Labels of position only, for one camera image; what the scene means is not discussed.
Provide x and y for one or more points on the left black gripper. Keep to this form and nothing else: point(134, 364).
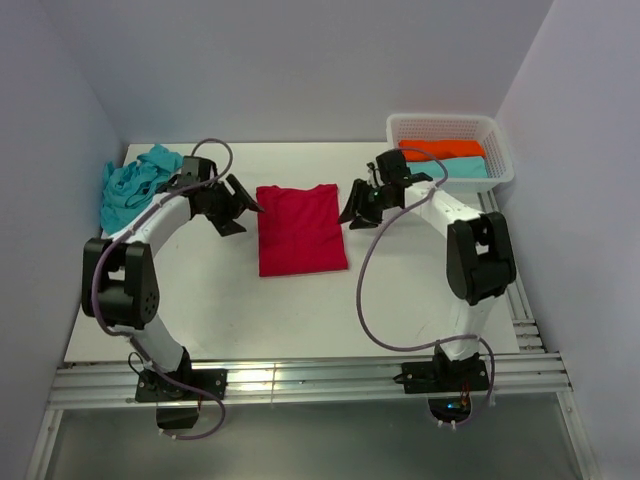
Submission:
point(225, 224)

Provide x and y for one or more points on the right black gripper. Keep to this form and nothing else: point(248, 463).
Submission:
point(358, 205)

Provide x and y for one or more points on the crimson red t shirt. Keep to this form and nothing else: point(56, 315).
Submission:
point(299, 232)

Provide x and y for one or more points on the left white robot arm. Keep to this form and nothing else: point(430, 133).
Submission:
point(119, 281)

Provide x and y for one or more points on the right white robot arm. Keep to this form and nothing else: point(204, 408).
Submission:
point(479, 258)

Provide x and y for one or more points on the white perforated plastic basket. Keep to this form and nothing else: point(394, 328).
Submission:
point(434, 127)

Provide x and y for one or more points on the rolled orange t shirt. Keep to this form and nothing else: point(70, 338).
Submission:
point(422, 151)

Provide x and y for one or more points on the rolled teal t shirt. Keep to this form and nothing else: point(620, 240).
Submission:
point(462, 167)

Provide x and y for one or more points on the crumpled teal t shirt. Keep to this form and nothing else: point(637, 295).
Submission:
point(129, 189)

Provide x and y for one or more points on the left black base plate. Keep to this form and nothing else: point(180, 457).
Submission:
point(152, 388)

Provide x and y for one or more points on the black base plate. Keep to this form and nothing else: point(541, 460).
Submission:
point(152, 388)
point(440, 375)

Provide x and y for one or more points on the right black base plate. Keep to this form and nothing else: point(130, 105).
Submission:
point(440, 375)

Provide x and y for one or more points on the aluminium mounting rail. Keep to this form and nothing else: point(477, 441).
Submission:
point(297, 339)

